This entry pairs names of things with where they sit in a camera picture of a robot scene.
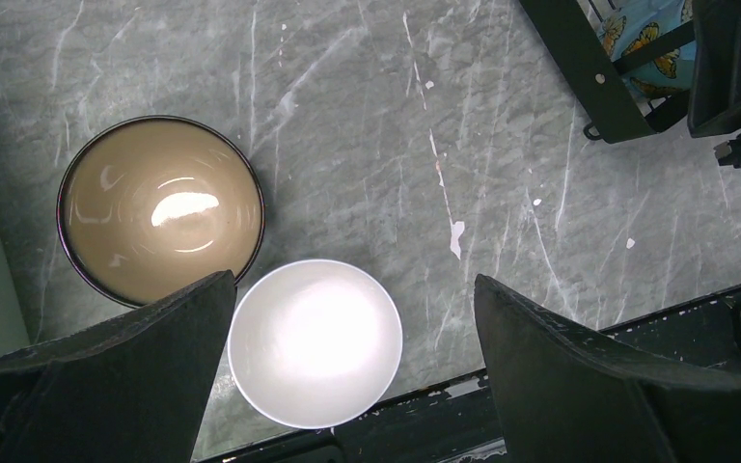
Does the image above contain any blue mug orange inside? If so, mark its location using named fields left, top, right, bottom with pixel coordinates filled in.
left=596, top=0, right=696, bottom=100

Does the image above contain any dark bowl beige inside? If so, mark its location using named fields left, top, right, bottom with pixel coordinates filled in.
left=56, top=115, right=265, bottom=308

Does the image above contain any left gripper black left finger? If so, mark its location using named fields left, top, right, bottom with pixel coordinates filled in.
left=0, top=271, right=236, bottom=462

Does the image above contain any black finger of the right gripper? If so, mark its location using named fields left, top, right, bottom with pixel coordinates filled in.
left=687, top=1, right=741, bottom=138

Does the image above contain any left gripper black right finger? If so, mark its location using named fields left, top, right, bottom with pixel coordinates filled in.
left=474, top=275, right=741, bottom=462

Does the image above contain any white bowl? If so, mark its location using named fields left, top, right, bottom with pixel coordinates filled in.
left=227, top=259, right=403, bottom=429

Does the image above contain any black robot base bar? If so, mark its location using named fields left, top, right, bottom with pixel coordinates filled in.
left=201, top=271, right=741, bottom=463

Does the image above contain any black wire dish rack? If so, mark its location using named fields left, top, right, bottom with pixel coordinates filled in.
left=520, top=1, right=695, bottom=144

